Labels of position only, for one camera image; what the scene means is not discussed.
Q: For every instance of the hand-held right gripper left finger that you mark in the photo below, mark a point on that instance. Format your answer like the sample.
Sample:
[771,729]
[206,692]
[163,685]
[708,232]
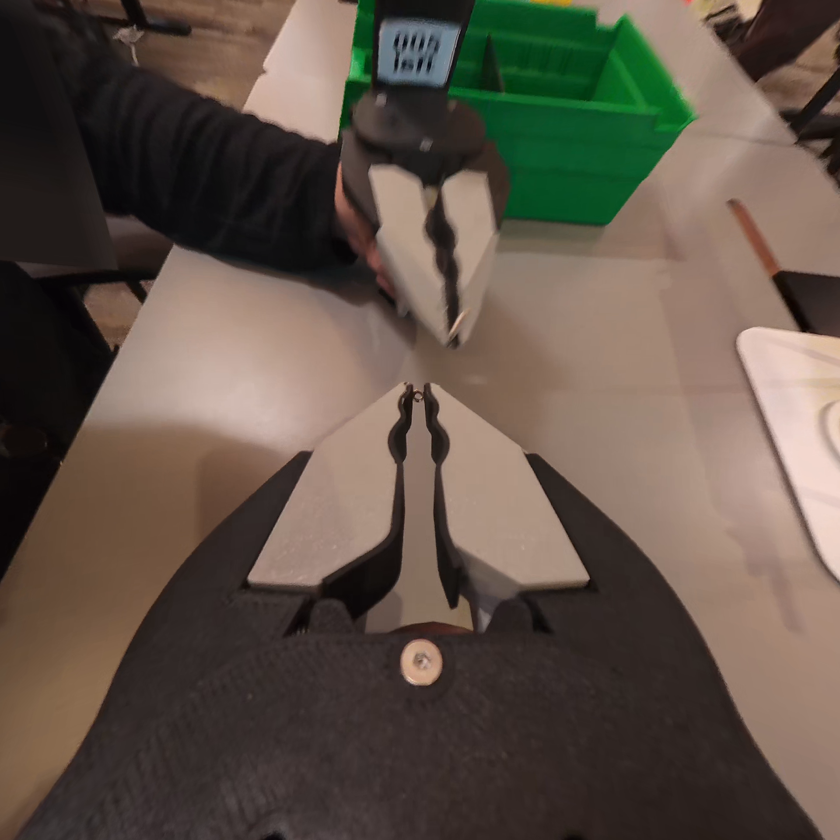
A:
[341,518]

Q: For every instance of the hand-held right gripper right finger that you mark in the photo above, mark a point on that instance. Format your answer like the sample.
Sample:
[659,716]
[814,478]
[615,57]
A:
[499,518]

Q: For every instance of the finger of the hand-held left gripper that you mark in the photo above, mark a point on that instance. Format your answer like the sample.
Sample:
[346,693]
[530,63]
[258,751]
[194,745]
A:
[407,249]
[476,229]

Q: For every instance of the person's left forearm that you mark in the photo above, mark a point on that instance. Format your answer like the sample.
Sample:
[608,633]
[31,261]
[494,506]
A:
[229,184]

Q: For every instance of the person's left hand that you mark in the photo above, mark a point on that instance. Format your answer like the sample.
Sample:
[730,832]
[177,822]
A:
[354,226]

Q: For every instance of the green plastic bin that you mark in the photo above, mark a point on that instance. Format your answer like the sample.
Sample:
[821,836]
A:
[564,131]

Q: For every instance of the office chair with grey armrests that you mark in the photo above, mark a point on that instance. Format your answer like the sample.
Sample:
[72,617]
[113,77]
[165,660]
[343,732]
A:
[138,243]

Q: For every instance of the black stand foot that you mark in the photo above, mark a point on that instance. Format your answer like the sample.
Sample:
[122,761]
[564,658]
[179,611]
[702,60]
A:
[157,27]

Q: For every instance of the white tray with stand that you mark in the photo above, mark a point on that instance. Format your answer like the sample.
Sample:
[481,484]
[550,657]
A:
[781,407]

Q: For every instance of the person's dark clothed body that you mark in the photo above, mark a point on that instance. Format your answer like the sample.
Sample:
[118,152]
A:
[46,394]

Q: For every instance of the black pad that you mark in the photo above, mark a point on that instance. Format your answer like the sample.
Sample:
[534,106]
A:
[810,298]

